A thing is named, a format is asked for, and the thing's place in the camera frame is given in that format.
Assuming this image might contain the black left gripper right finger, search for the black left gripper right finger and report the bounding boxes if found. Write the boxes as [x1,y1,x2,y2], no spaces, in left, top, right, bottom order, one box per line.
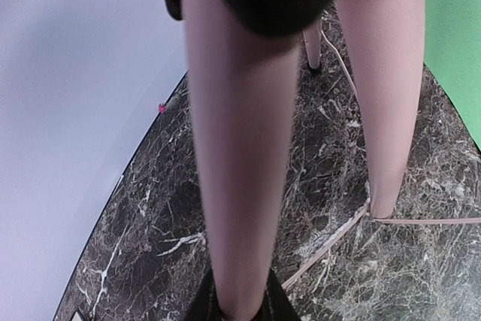
[255,270,301,321]

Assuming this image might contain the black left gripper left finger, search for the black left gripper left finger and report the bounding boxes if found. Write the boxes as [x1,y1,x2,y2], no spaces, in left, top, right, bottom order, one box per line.
[195,268,227,321]

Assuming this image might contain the pink music stand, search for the pink music stand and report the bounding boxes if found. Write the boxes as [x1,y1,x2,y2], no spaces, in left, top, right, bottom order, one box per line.
[165,0,425,320]

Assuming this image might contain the green paper sheet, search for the green paper sheet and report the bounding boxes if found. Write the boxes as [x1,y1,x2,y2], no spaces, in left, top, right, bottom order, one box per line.
[424,0,480,146]

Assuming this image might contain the floral patterned coaster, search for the floral patterned coaster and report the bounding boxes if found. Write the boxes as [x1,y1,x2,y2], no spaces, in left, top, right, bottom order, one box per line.
[71,310,86,321]

